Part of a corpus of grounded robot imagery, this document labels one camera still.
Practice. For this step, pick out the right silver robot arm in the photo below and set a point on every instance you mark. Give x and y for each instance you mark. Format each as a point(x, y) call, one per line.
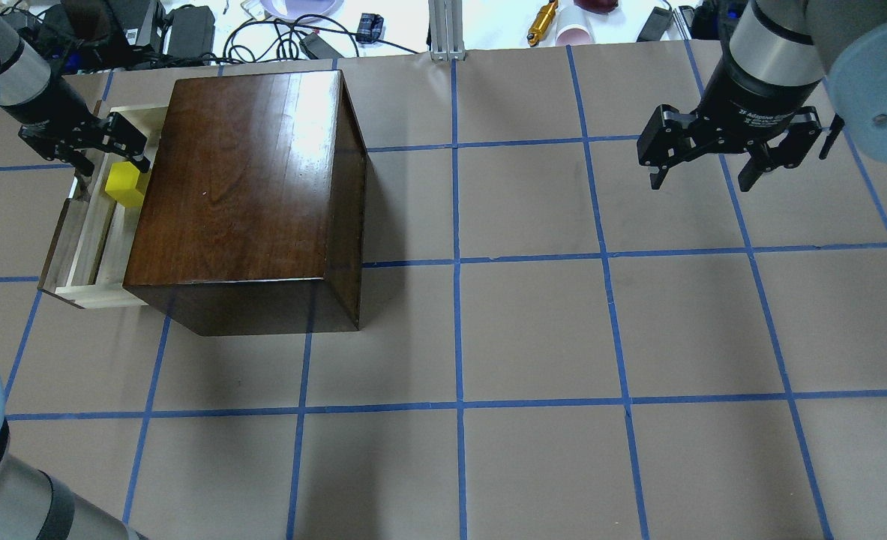
point(840, 43)

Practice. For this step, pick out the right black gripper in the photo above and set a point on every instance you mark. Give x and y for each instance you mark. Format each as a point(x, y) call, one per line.
point(752, 103)

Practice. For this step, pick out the gold metal tool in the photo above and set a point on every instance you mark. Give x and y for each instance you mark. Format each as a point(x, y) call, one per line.
point(541, 23)

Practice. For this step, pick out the black power adapter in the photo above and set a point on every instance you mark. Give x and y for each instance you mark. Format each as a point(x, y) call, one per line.
point(656, 25)

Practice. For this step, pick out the dark wooden drawer cabinet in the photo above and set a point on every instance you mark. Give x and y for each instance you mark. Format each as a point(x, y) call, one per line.
point(252, 222)

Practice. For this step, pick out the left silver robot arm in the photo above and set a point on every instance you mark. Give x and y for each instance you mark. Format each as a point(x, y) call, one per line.
point(33, 504)

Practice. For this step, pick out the light wood drawer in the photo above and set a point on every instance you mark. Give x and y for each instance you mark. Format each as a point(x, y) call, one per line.
point(89, 251)

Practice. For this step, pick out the yellow block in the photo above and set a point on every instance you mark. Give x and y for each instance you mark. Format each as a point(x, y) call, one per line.
point(126, 184)

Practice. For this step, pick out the red mango fruit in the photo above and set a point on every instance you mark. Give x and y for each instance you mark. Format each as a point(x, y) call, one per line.
point(600, 7)

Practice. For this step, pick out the aluminium frame post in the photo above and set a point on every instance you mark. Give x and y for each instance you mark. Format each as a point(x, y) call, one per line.
point(446, 30)

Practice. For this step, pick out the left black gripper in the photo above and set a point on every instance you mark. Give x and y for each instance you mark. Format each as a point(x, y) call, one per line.
point(44, 109)

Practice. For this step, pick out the purple plate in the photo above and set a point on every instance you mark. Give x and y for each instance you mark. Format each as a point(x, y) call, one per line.
point(291, 10)

